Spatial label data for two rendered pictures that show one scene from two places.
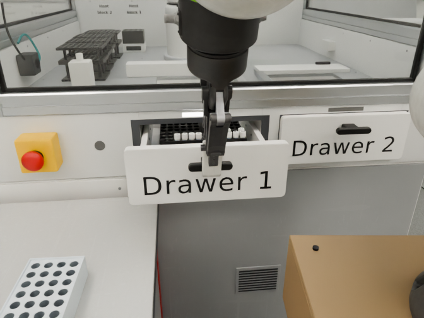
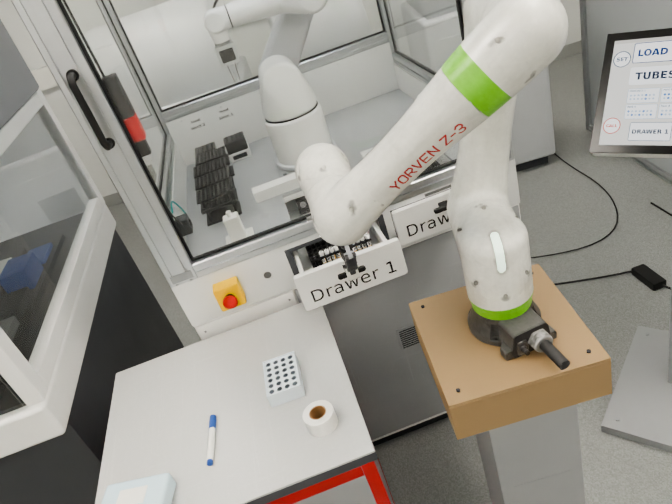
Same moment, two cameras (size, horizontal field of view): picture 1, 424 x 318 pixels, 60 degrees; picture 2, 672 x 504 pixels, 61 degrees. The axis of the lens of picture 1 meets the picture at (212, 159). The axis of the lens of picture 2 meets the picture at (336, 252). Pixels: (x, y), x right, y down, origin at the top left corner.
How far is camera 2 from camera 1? 0.84 m
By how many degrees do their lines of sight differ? 7
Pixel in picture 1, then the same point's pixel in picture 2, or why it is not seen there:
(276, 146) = (390, 244)
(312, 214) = (441, 271)
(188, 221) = (347, 306)
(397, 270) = (465, 306)
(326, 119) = (425, 204)
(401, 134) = not seen: hidden behind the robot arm
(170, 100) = (307, 228)
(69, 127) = (243, 270)
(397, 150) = not seen: hidden behind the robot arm
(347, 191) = not seen: hidden behind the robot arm
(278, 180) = (399, 264)
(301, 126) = (408, 214)
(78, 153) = (254, 285)
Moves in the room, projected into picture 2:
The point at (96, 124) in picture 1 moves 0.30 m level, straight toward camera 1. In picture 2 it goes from (261, 261) to (301, 313)
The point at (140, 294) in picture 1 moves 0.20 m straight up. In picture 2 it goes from (334, 362) to (310, 300)
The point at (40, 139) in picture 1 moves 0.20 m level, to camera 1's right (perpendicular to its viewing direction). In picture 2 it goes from (230, 286) to (300, 264)
